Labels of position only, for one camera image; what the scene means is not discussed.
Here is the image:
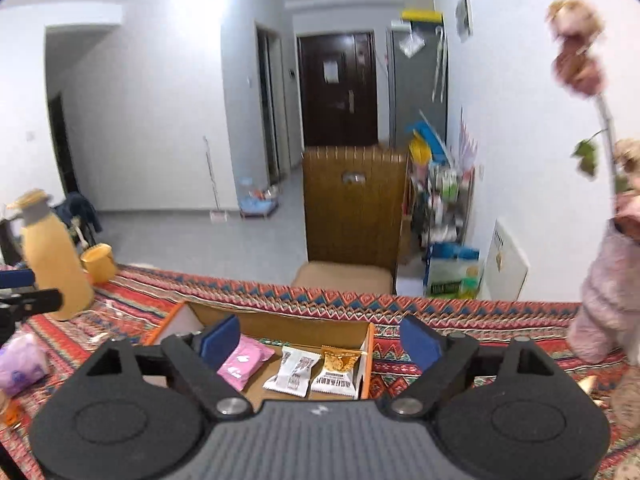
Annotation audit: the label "dark interior door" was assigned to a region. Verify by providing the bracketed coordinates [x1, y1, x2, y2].
[256, 22, 283, 181]

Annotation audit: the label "white wall panel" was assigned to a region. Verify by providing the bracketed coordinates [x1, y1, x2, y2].
[482, 218, 530, 302]

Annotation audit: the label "cluttered storage rack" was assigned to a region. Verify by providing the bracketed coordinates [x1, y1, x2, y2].
[407, 125, 478, 261]

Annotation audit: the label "pink snack packet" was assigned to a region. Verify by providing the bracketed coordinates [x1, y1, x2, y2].
[216, 335, 276, 393]

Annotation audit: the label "purple plastic packet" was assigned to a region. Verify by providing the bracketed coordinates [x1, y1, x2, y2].
[0, 332, 51, 397]

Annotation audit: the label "wall picture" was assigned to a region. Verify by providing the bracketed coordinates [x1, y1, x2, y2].
[455, 0, 474, 43]

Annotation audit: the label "yellow cup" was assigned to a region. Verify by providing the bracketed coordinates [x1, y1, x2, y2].
[80, 243, 117, 285]

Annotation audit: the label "yellow box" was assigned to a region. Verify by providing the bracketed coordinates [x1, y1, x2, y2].
[401, 8, 445, 23]

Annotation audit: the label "white striped snack packet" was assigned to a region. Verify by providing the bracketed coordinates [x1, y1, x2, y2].
[262, 346, 322, 398]

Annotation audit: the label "orange and white snack packet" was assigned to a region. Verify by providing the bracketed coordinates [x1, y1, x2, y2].
[310, 345, 361, 400]

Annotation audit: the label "orange-edged cardboard box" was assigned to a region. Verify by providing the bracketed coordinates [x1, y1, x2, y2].
[142, 301, 377, 402]

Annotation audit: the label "pink vase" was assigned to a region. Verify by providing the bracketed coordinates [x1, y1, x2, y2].
[567, 210, 640, 366]

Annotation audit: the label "brown cardboard carton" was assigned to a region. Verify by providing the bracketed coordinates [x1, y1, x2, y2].
[301, 145, 410, 267]

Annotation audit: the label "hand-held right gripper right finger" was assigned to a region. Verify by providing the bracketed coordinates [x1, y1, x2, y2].
[391, 314, 557, 420]

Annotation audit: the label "patterned tablecloth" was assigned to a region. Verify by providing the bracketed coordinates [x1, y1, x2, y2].
[0, 262, 640, 480]

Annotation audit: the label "dried flowers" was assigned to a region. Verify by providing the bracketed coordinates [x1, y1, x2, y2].
[545, 0, 640, 196]

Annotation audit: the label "yellow thermos jug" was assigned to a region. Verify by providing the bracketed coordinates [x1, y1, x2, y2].
[5, 189, 96, 322]

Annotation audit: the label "dark clothes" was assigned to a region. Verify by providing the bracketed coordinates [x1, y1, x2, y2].
[52, 192, 103, 246]

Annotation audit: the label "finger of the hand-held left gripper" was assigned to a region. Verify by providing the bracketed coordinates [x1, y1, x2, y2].
[0, 288, 64, 318]
[0, 270, 35, 289]

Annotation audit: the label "mop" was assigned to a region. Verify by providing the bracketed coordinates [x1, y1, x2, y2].
[202, 136, 228, 223]

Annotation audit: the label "grey tall cabinet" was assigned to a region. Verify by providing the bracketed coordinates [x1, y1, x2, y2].
[387, 25, 449, 153]

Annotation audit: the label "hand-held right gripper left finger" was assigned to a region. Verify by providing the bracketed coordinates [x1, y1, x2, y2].
[86, 314, 252, 422]

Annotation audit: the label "blue and white box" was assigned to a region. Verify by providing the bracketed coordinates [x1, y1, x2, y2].
[424, 242, 482, 298]

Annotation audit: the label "dark entrance door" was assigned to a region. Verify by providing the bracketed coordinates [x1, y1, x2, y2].
[297, 32, 379, 150]

